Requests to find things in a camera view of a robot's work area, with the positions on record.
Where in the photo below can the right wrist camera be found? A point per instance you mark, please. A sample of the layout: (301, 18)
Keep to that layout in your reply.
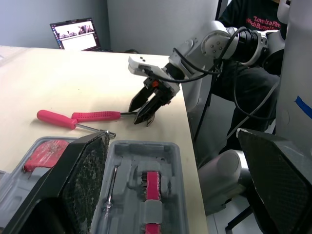
(143, 65)

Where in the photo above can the robot body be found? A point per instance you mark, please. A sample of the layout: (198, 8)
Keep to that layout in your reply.
(295, 73)

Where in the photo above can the pink bit holder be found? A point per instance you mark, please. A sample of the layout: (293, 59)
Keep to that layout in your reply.
(152, 185)

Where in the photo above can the red tape measure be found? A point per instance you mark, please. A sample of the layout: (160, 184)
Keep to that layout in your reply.
(45, 153)

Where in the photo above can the person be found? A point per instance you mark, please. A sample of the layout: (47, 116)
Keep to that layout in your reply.
(253, 80)

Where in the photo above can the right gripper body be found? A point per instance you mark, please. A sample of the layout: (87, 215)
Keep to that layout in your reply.
(162, 93)

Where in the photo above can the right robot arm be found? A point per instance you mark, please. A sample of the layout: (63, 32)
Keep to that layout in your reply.
(214, 46)

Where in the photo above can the open laptop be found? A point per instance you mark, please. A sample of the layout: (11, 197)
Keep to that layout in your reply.
(75, 34)

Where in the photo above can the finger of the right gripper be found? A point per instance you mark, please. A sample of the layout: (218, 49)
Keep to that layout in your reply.
(150, 112)
(139, 98)

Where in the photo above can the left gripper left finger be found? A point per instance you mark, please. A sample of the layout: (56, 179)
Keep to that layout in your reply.
(61, 185)

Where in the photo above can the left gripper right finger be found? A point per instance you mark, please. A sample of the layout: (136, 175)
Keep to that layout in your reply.
(280, 182)

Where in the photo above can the grey tool case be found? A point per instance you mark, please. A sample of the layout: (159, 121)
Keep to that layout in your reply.
(136, 156)

